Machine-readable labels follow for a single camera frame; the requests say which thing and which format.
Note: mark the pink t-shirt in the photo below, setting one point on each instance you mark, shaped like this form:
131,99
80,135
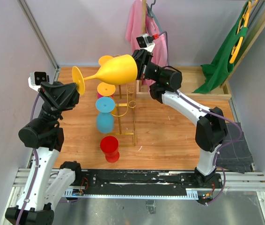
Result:
163,75

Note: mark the green t-shirt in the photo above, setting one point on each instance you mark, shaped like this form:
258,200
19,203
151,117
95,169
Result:
219,69

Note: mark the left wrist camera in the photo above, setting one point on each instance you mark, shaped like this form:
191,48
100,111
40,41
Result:
36,78

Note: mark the yellow wine glass front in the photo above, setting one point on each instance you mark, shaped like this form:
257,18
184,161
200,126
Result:
117,71

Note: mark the wooden stand post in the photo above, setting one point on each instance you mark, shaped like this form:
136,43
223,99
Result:
143,16

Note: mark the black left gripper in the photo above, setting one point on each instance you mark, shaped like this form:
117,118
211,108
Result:
59,95

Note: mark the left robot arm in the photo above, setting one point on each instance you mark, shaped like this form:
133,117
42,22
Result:
43,134

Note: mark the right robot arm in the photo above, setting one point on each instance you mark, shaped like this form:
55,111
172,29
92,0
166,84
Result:
211,128

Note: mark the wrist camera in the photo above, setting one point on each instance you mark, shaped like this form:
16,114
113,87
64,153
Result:
36,78
146,42

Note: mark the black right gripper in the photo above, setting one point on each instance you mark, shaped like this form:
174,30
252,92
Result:
142,57

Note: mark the pink plastic wine glass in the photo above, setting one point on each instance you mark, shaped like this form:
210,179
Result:
105,93

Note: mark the red plastic wine glass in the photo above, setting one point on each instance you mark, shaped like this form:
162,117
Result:
109,146

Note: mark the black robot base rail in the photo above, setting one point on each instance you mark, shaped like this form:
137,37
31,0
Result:
142,184

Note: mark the gold wire glass rack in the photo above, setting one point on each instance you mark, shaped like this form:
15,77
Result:
124,114

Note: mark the yellow clothes hanger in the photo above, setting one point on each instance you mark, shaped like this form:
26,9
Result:
242,23

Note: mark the dark grey grid mat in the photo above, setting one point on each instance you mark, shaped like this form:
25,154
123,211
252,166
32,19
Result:
236,156

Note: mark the blue plastic wine glass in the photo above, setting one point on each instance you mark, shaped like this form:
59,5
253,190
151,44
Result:
105,120

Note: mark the grey clothes hanger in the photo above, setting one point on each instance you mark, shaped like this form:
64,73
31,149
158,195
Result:
154,14

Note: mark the yellow wine glass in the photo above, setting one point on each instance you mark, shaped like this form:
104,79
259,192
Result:
104,59
117,71
106,86

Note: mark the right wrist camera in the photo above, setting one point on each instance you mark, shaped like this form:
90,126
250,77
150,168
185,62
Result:
146,42

